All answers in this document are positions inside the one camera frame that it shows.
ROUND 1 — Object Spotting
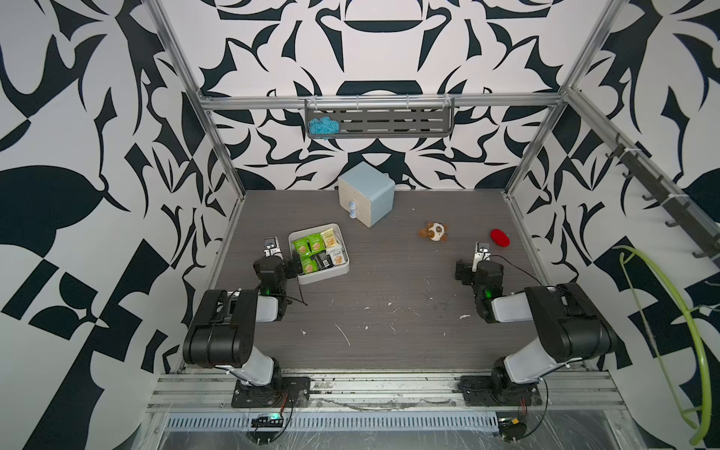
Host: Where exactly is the green cookie packet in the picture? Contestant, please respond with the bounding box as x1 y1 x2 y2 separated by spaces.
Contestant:
292 238 312 258
307 234 326 254
301 257 319 275

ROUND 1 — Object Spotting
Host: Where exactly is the white storage box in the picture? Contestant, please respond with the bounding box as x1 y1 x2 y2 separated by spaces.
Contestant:
288 223 351 285

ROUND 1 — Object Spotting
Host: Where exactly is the white cookie packet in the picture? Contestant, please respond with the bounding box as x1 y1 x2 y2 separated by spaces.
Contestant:
326 246 347 266

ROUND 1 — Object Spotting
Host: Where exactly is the yellow cookie packet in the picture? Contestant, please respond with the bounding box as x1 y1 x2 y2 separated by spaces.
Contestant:
320 228 341 249

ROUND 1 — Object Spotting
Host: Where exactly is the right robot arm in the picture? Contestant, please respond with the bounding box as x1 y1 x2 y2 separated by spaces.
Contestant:
455 259 619 404

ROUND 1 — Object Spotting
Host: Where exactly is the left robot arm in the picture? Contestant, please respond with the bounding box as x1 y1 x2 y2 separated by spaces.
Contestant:
182 253 300 390

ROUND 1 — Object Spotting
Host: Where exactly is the red oval object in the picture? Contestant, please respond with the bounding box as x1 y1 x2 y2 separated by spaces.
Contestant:
489 229 511 248

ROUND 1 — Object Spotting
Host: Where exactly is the black cookie packet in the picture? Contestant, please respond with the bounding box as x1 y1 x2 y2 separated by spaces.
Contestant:
311 251 334 271

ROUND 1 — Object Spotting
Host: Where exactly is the brown white plush toy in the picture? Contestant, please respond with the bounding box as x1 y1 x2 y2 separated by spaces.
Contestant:
418 222 448 242

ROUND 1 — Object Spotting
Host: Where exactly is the light blue drawer cabinet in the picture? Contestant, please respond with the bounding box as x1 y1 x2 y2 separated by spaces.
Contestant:
337 162 396 228

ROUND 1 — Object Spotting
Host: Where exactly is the teal crocheted cloth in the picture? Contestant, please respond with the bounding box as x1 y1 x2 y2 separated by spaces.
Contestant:
307 116 341 139

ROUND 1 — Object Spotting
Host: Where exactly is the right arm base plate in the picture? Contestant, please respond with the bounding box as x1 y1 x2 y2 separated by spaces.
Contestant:
457 375 538 407

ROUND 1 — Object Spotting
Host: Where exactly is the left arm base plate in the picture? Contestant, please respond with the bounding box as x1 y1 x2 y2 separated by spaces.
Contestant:
231 376 311 409

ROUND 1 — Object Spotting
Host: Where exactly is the grey wall shelf rack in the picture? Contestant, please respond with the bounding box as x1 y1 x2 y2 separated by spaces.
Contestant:
304 97 455 140

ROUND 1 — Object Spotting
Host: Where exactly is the grey hook rail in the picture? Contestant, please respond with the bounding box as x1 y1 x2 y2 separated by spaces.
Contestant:
606 132 719 266

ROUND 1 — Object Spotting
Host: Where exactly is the green hose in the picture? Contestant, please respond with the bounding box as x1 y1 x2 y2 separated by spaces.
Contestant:
611 244 714 446

